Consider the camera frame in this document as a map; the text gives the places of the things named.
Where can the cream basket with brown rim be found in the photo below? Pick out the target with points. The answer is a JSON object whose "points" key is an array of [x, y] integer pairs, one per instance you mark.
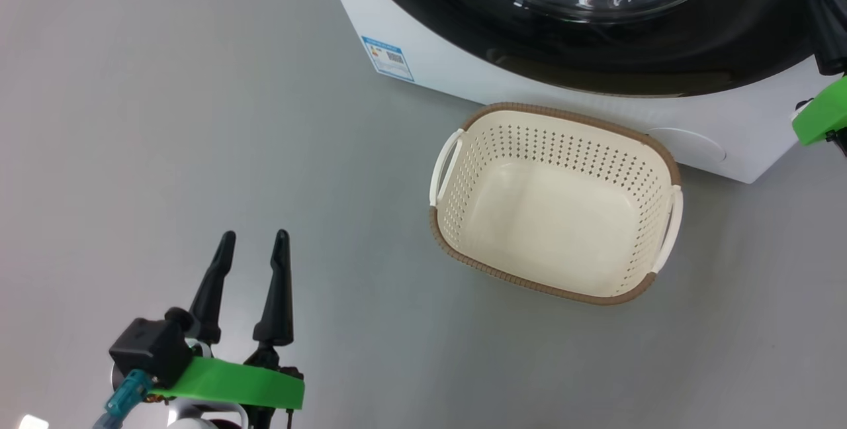
{"points": [[562, 217]]}

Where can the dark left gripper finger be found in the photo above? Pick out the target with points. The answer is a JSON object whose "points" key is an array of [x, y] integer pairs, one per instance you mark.
{"points": [[212, 296], [278, 303]]}

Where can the round white filter cover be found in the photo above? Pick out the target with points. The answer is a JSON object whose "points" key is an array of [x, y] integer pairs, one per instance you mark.
{"points": [[688, 147]]}

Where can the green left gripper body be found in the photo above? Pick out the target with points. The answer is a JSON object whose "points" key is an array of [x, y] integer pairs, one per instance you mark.
{"points": [[231, 382]]}

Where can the teal left camera connector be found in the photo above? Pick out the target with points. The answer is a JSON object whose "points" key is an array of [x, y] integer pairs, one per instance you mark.
{"points": [[129, 392]]}

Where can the white front-load washing machine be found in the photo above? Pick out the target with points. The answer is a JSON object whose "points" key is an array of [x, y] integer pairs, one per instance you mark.
{"points": [[463, 65]]}

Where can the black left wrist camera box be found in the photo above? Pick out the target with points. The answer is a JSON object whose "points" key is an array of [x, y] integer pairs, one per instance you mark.
{"points": [[149, 346]]}

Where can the blue energy label sticker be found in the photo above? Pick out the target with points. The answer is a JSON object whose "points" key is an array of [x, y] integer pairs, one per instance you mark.
{"points": [[388, 58]]}

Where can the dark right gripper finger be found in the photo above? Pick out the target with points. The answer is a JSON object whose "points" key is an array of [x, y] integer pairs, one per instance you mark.
{"points": [[834, 32]]}

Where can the black round glass door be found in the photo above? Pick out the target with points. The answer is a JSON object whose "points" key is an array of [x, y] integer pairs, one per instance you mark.
{"points": [[662, 51]]}

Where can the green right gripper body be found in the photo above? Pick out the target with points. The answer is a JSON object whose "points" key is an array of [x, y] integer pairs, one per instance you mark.
{"points": [[827, 114]]}

